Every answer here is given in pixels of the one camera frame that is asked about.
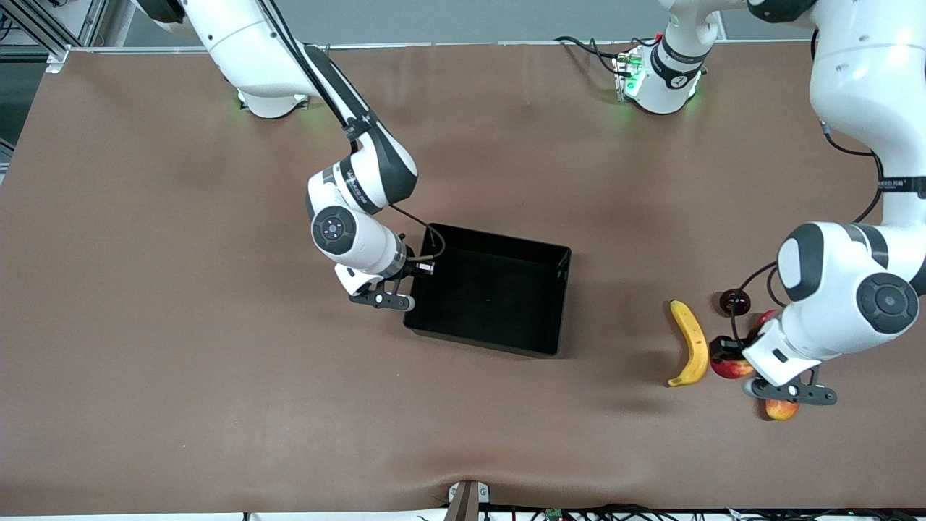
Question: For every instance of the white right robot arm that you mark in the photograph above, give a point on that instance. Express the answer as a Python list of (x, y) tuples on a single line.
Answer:
[(246, 43)]

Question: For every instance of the red yellow apple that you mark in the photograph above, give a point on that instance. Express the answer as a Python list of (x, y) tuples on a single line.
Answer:
[(729, 370)]

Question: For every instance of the grey metal table bracket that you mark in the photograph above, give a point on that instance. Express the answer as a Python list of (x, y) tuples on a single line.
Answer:
[(483, 493)]

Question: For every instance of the yellow banana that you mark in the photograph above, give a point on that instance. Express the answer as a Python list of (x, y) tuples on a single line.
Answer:
[(696, 340)]

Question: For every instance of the black plastic box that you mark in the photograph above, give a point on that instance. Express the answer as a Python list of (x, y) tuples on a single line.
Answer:
[(492, 297)]

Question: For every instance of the dark purple plum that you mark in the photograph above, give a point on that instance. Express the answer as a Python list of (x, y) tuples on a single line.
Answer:
[(729, 298)]

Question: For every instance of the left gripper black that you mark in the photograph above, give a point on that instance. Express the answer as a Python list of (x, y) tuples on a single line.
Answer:
[(724, 348)]

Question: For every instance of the brown camera stand post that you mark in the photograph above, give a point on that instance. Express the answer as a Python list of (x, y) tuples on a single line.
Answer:
[(463, 506)]

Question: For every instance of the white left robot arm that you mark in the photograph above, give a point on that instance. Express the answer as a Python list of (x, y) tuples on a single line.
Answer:
[(854, 72)]

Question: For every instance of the aluminium frame profile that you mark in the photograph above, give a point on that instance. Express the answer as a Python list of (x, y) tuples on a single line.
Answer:
[(90, 22)]

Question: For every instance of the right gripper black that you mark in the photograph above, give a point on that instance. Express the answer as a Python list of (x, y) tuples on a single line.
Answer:
[(413, 269)]

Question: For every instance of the red yellow mango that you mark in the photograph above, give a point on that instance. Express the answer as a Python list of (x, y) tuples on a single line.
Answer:
[(781, 410)]

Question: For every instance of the silver table edge rail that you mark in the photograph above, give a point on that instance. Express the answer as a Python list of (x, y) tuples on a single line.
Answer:
[(492, 43)]

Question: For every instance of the small green circuit board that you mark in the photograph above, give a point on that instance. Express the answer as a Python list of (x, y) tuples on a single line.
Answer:
[(555, 515)]

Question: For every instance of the red apple upper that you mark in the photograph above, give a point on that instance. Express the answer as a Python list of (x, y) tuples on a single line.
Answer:
[(765, 318)]

